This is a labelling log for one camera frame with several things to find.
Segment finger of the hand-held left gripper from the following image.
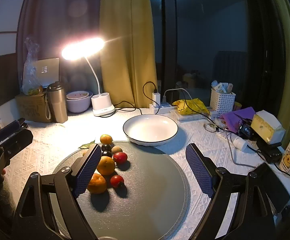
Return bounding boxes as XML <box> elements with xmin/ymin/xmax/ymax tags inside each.
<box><xmin>0</xmin><ymin>129</ymin><xmax>34</xmax><ymax>160</ymax></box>
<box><xmin>0</xmin><ymin>118</ymin><xmax>27</xmax><ymax>137</ymax></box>

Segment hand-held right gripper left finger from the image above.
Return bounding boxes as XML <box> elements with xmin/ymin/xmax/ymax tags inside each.
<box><xmin>11</xmin><ymin>143</ymin><xmax>103</xmax><ymax>240</ymax></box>

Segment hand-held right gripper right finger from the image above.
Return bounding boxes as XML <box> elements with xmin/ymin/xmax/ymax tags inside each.
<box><xmin>185</xmin><ymin>143</ymin><xmax>279</xmax><ymax>240</ymax></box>

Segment mandarin orange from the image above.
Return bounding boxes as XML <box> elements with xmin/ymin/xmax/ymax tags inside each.
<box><xmin>87</xmin><ymin>173</ymin><xmax>108</xmax><ymax>194</ymax></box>

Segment large orange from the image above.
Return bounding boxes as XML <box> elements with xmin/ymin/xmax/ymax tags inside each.
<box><xmin>96</xmin><ymin>156</ymin><xmax>116</xmax><ymax>176</ymax></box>

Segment red cherry tomato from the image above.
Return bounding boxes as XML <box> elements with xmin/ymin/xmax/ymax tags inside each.
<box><xmin>110</xmin><ymin>175</ymin><xmax>125</xmax><ymax>188</ymax></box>
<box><xmin>113</xmin><ymin>152</ymin><xmax>128</xmax><ymax>165</ymax></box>

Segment small orange kumquat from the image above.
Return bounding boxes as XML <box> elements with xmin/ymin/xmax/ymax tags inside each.
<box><xmin>100</xmin><ymin>134</ymin><xmax>113</xmax><ymax>145</ymax></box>

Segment white plate with black rim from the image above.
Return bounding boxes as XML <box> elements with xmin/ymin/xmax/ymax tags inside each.
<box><xmin>123</xmin><ymin>114</ymin><xmax>178</xmax><ymax>147</ymax></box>

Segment person's left forearm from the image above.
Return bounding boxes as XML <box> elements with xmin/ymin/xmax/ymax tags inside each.
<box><xmin>0</xmin><ymin>176</ymin><xmax>16</xmax><ymax>214</ymax></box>

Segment cardboard box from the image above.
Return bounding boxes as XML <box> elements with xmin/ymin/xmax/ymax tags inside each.
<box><xmin>15</xmin><ymin>92</ymin><xmax>54</xmax><ymax>123</ymax></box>

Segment green leaf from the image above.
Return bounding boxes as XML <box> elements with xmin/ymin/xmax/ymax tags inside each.
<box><xmin>78</xmin><ymin>141</ymin><xmax>96</xmax><ymax>150</ymax></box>

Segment white textured tablecloth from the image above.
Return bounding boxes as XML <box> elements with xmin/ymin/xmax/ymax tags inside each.
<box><xmin>0</xmin><ymin>102</ymin><xmax>290</xmax><ymax>240</ymax></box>

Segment steel tumbler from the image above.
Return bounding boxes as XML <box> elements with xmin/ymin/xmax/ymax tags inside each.
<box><xmin>46</xmin><ymin>81</ymin><xmax>68</xmax><ymax>124</ymax></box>

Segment small white bottle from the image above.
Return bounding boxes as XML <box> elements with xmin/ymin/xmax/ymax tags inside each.
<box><xmin>232</xmin><ymin>137</ymin><xmax>248</xmax><ymax>150</ymax></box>

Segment clear plastic bag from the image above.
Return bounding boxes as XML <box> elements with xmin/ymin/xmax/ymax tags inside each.
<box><xmin>22</xmin><ymin>38</ymin><xmax>45</xmax><ymax>95</ymax></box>

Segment round grey mat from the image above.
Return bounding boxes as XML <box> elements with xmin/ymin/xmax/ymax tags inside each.
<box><xmin>51</xmin><ymin>141</ymin><xmax>193</xmax><ymax>240</ymax></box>

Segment white flat box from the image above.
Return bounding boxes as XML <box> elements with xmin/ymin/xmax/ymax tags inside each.
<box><xmin>171</xmin><ymin>110</ymin><xmax>210</xmax><ymax>122</ymax></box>

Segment black device with display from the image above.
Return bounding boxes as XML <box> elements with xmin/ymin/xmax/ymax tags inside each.
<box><xmin>239</xmin><ymin>124</ymin><xmax>255</xmax><ymax>140</ymax></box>

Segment yellow duck bag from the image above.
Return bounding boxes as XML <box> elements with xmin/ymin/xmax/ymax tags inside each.
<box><xmin>172</xmin><ymin>99</ymin><xmax>210</xmax><ymax>115</ymax></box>

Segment purple cloth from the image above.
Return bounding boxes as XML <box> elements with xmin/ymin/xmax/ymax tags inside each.
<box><xmin>221</xmin><ymin>107</ymin><xmax>257</xmax><ymax>133</ymax></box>

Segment white desk lamp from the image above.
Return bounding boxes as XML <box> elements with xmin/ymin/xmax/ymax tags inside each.
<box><xmin>61</xmin><ymin>37</ymin><xmax>115</xmax><ymax>117</ymax></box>

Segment purple bowl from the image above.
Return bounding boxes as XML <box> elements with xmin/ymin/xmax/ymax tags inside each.
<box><xmin>66</xmin><ymin>91</ymin><xmax>93</xmax><ymax>113</ymax></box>

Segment pink dish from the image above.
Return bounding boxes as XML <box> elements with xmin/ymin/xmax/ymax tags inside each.
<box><xmin>67</xmin><ymin>91</ymin><xmax>89</xmax><ymax>100</ymax></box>

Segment black charger box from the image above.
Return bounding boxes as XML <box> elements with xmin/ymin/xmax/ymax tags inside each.
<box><xmin>256</xmin><ymin>139</ymin><xmax>283</xmax><ymax>163</ymax></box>

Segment white power strip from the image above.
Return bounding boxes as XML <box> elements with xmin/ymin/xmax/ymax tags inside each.
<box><xmin>149</xmin><ymin>102</ymin><xmax>178</xmax><ymax>115</ymax></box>

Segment white perforated basket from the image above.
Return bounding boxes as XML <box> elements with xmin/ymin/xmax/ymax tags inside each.
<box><xmin>210</xmin><ymin>88</ymin><xmax>236</xmax><ymax>112</ymax></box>

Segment yellow tissue box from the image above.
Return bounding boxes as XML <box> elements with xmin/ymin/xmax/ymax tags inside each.
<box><xmin>250</xmin><ymin>110</ymin><xmax>286</xmax><ymax>144</ymax></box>

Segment black plug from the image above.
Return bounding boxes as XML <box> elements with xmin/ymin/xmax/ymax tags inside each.
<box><xmin>166</xmin><ymin>91</ymin><xmax>180</xmax><ymax>104</ymax></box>

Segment white charger adapter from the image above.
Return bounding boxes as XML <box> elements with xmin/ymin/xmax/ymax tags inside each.
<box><xmin>152</xmin><ymin>92</ymin><xmax>161</xmax><ymax>108</ymax></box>

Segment pale small packets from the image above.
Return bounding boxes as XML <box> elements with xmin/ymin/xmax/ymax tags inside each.
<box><xmin>211</xmin><ymin>80</ymin><xmax>234</xmax><ymax>94</ymax></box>

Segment yellow curtain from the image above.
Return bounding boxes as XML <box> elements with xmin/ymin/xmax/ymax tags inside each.
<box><xmin>99</xmin><ymin>0</ymin><xmax>158</xmax><ymax>109</ymax></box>

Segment grey cable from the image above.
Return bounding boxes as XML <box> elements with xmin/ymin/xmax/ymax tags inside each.
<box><xmin>225</xmin><ymin>132</ymin><xmax>261</xmax><ymax>168</ymax></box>

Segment black cable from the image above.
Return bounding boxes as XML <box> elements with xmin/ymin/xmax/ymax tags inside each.
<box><xmin>113</xmin><ymin>81</ymin><xmax>158</xmax><ymax>113</ymax></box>

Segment white cable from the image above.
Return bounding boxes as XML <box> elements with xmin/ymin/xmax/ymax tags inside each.
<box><xmin>164</xmin><ymin>88</ymin><xmax>193</xmax><ymax>103</ymax></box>

